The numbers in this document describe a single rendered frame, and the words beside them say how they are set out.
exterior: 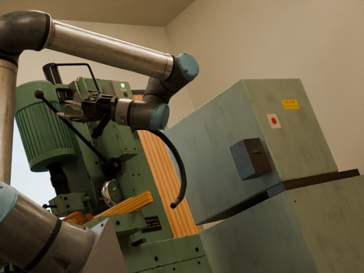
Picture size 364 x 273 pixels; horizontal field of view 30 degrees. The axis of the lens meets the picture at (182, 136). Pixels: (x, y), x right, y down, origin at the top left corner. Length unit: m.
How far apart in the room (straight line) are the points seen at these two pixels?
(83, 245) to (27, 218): 0.15
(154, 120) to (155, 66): 0.19
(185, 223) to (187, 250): 1.92
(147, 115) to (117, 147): 0.36
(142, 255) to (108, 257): 0.71
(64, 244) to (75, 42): 0.66
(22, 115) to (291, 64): 2.50
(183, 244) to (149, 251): 0.19
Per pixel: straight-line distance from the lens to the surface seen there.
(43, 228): 1.65
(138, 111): 2.25
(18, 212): 1.64
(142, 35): 5.27
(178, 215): 4.46
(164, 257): 2.45
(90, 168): 2.57
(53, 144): 2.49
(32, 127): 2.53
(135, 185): 2.50
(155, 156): 4.56
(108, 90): 2.74
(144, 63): 2.15
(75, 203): 2.50
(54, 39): 2.02
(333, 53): 4.48
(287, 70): 4.68
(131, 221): 2.27
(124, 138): 2.58
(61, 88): 2.71
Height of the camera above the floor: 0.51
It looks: 14 degrees up
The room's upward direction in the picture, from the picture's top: 20 degrees counter-clockwise
